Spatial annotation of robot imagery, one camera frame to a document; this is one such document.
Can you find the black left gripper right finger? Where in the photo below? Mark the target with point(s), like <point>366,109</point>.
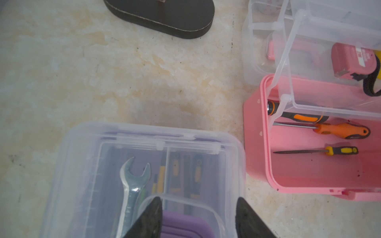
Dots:
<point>248,223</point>

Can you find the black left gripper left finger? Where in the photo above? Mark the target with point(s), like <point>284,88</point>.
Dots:
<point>149,223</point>

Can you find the purple toolbox with clear lid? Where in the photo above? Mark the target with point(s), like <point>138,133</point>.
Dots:
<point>87,192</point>

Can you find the pink toolbox with clear lid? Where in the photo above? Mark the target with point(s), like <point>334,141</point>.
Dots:
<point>287,55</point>

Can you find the silver combination wrench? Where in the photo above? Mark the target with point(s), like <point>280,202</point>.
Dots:
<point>132,186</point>

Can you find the yellow black file right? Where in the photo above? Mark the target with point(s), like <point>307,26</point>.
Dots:
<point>196,176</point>

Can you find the small yellow black screwdriver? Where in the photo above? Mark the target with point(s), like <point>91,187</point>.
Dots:
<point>329,151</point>

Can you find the black orange screwdriver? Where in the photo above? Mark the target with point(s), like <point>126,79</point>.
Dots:
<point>272,107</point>

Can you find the brown metal jewelry stand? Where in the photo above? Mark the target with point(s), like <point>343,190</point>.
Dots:
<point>186,19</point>

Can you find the yellow tape measure pink box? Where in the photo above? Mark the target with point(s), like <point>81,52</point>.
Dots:
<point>378,68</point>

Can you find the orange handle screwdriver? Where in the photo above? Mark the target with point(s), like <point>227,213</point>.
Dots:
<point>344,130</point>

